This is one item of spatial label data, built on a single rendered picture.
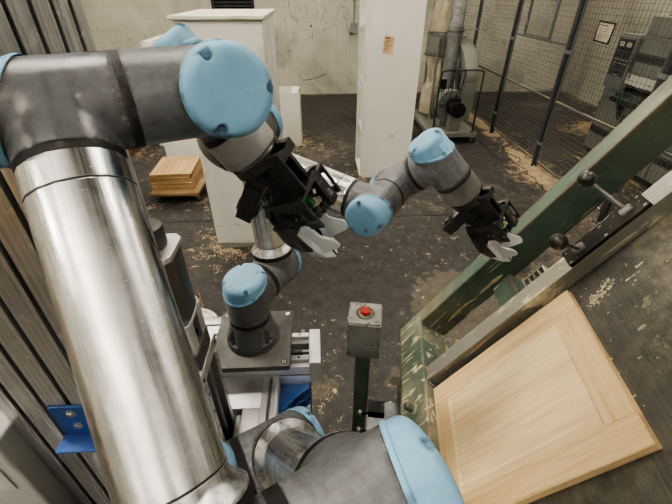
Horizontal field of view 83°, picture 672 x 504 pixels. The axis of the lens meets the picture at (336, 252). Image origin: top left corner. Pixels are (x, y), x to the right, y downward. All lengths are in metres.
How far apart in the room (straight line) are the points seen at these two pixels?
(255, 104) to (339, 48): 8.45
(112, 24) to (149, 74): 9.18
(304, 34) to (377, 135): 4.53
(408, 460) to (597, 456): 0.57
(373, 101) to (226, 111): 4.15
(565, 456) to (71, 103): 0.90
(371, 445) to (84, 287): 0.24
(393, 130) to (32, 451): 4.18
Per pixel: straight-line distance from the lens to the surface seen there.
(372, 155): 4.65
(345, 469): 0.34
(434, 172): 0.76
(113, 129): 0.35
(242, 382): 1.21
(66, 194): 0.31
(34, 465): 1.06
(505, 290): 1.30
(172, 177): 4.40
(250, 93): 0.34
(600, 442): 0.88
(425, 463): 0.35
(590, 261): 1.05
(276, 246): 1.07
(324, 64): 8.81
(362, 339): 1.41
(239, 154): 0.47
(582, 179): 1.01
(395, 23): 4.39
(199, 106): 0.33
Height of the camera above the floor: 1.89
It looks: 35 degrees down
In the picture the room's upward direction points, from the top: straight up
